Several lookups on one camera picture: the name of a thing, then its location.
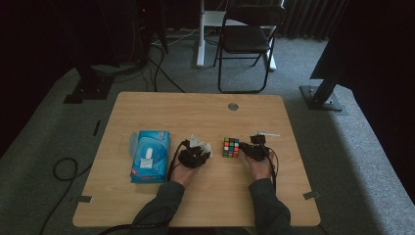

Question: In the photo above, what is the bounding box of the black folding chair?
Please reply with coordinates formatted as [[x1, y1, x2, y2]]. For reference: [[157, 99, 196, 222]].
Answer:
[[212, 4, 288, 95]]

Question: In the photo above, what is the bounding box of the right hand-held gripper cable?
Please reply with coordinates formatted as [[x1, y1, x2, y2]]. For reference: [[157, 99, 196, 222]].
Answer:
[[266, 151, 281, 194]]

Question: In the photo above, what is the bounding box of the colourful puzzle cube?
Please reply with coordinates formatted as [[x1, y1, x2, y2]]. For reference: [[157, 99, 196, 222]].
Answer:
[[222, 136, 241, 159]]

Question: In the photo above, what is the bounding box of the black looped floor cable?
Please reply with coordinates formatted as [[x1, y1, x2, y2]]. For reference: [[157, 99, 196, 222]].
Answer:
[[38, 157, 95, 235]]

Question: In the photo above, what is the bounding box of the black slanted stand with base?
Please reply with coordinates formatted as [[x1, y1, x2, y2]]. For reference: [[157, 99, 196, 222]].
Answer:
[[299, 30, 347, 113]]

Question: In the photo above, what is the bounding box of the person's left hand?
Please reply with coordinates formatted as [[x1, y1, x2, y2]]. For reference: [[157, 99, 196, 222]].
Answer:
[[169, 156, 198, 188]]

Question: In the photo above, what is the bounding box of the dark pleated curtain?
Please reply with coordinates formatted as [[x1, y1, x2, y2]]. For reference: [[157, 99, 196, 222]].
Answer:
[[279, 0, 348, 41]]

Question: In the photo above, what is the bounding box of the black floor cable bundle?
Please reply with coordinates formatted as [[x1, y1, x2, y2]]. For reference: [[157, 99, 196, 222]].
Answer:
[[142, 43, 186, 94]]

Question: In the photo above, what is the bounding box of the blue wet wipes pack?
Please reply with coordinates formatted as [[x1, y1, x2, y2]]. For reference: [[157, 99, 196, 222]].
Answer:
[[128, 129, 171, 184]]

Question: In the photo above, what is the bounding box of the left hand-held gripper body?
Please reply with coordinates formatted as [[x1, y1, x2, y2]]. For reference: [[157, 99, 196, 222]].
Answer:
[[177, 134, 213, 169]]

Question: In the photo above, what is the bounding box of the person's right hand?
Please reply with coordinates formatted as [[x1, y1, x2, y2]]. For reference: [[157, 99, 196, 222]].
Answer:
[[246, 150, 277, 182]]

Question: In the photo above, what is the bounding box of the white floor cable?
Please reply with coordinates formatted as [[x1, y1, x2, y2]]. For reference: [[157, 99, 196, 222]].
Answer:
[[152, 27, 201, 47]]

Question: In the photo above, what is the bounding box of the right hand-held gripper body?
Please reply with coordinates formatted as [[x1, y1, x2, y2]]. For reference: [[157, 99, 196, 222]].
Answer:
[[249, 130, 281, 163]]

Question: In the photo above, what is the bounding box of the black stand with flat base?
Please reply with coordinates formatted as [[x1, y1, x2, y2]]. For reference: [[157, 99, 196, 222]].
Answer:
[[63, 63, 115, 105]]

